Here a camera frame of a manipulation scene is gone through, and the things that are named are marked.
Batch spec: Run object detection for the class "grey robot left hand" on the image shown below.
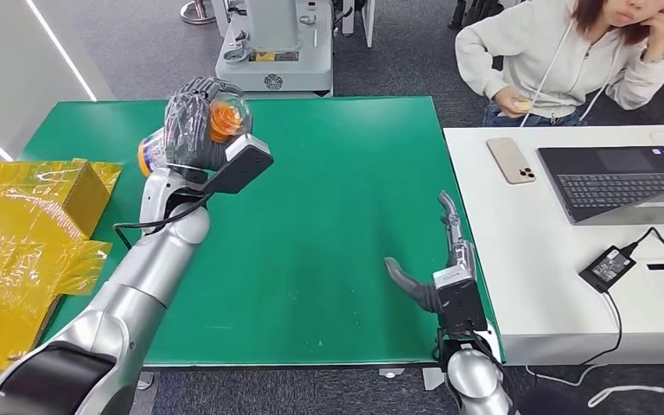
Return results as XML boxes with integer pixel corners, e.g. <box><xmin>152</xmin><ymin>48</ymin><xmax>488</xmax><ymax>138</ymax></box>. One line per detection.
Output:
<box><xmin>163</xmin><ymin>75</ymin><xmax>253</xmax><ymax>172</ymax></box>

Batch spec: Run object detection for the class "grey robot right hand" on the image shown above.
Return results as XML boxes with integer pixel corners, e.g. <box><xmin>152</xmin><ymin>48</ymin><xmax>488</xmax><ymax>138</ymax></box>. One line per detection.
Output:
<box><xmin>383</xmin><ymin>190</ymin><xmax>476</xmax><ymax>315</ymax></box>

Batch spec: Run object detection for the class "orange plastic bottle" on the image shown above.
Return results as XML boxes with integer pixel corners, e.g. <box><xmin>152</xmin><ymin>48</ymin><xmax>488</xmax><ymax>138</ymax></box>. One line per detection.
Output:
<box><xmin>137</xmin><ymin>91</ymin><xmax>254</xmax><ymax>177</ymax></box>

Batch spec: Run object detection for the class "beige smartphone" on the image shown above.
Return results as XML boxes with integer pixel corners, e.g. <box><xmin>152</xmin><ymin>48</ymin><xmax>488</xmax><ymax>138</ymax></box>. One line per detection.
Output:
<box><xmin>486</xmin><ymin>137</ymin><xmax>538</xmax><ymax>186</ymax></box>

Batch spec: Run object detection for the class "metal chair base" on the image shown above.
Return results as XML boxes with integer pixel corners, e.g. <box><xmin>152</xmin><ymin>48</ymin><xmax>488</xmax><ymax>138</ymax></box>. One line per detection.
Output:
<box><xmin>180</xmin><ymin>0</ymin><xmax>217</xmax><ymax>26</ymax></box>

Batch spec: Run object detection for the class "black power adapter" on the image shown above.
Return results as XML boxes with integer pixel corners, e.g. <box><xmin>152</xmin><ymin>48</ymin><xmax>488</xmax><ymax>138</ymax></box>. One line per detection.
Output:
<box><xmin>578</xmin><ymin>246</ymin><xmax>637</xmax><ymax>295</ymax></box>

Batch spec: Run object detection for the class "person's right hand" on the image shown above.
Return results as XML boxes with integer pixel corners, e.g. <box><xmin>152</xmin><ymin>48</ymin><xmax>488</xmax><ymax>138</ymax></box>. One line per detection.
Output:
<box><xmin>493</xmin><ymin>86</ymin><xmax>533</xmax><ymax>118</ymax></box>

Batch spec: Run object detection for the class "person's hand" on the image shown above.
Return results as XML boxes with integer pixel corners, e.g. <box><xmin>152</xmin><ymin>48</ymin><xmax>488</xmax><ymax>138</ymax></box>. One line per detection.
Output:
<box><xmin>641</xmin><ymin>0</ymin><xmax>664</xmax><ymax>61</ymax></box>
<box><xmin>493</xmin><ymin>86</ymin><xmax>533</xmax><ymax>118</ymax></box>

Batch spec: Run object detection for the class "dark grey laptop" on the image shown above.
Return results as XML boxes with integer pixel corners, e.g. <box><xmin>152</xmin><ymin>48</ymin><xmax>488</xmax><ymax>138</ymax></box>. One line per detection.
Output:
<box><xmin>537</xmin><ymin>145</ymin><xmax>664</xmax><ymax>227</ymax></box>

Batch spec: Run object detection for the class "yellow taped cardboard box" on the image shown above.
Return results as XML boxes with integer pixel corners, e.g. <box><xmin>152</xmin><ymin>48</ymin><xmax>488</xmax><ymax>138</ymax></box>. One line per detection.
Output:
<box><xmin>0</xmin><ymin>158</ymin><xmax>124</xmax><ymax>373</ymax></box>

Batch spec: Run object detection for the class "white furniture panel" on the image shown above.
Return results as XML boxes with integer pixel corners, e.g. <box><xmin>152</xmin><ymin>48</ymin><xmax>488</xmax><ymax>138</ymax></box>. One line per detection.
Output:
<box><xmin>342</xmin><ymin>0</ymin><xmax>376</xmax><ymax>48</ymax></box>

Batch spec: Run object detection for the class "person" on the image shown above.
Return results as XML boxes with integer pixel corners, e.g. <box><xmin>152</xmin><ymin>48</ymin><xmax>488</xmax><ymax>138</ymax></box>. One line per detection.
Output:
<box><xmin>455</xmin><ymin>0</ymin><xmax>664</xmax><ymax>128</ymax></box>

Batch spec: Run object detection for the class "person's left hand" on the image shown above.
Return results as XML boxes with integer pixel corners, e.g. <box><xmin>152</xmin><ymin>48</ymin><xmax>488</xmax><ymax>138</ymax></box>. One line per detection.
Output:
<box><xmin>641</xmin><ymin>0</ymin><xmax>664</xmax><ymax>61</ymax></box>

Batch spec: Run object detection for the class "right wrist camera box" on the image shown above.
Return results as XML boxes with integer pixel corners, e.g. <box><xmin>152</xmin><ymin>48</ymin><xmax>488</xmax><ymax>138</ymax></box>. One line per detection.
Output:
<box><xmin>433</xmin><ymin>264</ymin><xmax>488</xmax><ymax>335</ymax></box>

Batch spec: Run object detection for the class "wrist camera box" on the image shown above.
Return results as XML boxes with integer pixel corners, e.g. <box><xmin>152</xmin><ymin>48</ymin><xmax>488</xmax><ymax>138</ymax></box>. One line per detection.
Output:
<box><xmin>433</xmin><ymin>264</ymin><xmax>488</xmax><ymax>335</ymax></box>
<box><xmin>200</xmin><ymin>133</ymin><xmax>275</xmax><ymax>196</ymax></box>

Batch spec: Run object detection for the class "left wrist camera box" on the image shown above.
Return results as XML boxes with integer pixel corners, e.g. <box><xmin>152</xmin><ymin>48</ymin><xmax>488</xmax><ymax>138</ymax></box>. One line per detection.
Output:
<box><xmin>200</xmin><ymin>133</ymin><xmax>275</xmax><ymax>196</ymax></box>

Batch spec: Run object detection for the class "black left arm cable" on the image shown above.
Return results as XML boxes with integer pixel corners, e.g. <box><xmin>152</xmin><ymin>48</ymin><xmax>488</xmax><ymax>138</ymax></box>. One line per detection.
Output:
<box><xmin>112</xmin><ymin>191</ymin><xmax>214</xmax><ymax>252</ymax></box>

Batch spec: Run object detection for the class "white table bracket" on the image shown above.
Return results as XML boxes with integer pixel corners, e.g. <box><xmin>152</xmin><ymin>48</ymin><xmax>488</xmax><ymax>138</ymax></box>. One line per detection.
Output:
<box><xmin>421</xmin><ymin>367</ymin><xmax>444</xmax><ymax>392</ymax></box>

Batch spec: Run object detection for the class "black mains cable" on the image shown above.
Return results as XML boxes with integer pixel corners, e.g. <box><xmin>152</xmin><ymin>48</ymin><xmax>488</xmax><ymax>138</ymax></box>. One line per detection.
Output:
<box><xmin>581</xmin><ymin>291</ymin><xmax>624</xmax><ymax>366</ymax></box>

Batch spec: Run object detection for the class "long white floor cable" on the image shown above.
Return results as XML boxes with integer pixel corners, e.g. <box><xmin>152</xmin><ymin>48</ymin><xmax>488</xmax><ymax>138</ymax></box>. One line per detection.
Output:
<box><xmin>586</xmin><ymin>385</ymin><xmax>664</xmax><ymax>409</ymax></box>

